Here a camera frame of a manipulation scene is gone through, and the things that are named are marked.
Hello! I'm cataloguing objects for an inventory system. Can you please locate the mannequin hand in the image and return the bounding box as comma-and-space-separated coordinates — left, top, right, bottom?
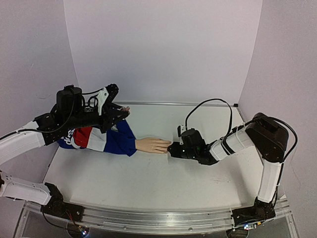
135, 137, 172, 154

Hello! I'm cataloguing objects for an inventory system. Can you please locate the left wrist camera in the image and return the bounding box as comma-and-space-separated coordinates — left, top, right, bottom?
96, 84, 119, 116

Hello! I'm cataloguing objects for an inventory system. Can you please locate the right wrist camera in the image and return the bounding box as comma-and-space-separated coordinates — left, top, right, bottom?
177, 124, 186, 145

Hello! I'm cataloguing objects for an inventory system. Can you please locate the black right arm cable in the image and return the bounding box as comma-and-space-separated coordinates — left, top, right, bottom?
185, 99, 298, 164

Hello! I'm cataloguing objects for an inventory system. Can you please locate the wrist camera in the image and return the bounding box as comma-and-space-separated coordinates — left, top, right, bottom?
177, 124, 186, 145
96, 84, 119, 116

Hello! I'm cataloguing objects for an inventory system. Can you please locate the aluminium front rail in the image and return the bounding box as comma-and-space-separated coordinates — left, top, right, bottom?
26, 198, 291, 235

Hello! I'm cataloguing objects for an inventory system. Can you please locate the blue red white jacket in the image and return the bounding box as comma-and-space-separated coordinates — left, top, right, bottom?
57, 120, 137, 157

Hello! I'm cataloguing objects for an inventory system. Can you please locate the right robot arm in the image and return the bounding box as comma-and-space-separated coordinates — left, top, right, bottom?
167, 113, 298, 230

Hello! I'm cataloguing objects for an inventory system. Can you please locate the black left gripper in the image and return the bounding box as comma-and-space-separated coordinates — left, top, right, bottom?
66, 103, 129, 133

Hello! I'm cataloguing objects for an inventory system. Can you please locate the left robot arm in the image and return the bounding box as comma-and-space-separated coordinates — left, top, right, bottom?
0, 84, 129, 222

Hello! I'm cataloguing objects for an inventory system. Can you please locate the black left base cable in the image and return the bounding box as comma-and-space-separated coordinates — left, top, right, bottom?
38, 203, 80, 230

